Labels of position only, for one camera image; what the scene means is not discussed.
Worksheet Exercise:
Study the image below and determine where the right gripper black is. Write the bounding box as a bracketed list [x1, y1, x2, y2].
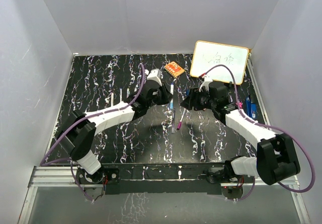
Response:
[181, 87, 216, 111]

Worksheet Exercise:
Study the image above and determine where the light blue cap marker pen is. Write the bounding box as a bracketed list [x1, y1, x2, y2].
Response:
[169, 83, 174, 110]

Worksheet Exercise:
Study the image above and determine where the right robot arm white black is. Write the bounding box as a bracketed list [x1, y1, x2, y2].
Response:
[180, 82, 300, 185]

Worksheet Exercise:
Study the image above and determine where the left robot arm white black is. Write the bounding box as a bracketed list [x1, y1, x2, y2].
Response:
[59, 80, 173, 183]

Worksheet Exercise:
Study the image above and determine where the magenta cap marker pen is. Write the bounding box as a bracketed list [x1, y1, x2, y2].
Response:
[177, 109, 187, 130]

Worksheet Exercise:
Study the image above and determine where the orange spiral notebook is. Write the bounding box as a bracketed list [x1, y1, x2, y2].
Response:
[165, 61, 185, 78]

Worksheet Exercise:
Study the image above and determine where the blue eraser tool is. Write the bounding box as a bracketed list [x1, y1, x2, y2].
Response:
[246, 95, 257, 120]

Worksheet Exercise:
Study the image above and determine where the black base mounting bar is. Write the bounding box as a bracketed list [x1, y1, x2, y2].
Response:
[76, 163, 253, 195]

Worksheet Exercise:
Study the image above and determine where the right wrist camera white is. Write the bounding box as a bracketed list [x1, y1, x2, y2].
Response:
[199, 74, 213, 92]

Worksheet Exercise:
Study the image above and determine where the white board yellow frame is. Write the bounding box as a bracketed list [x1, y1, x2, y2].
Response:
[190, 40, 249, 85]

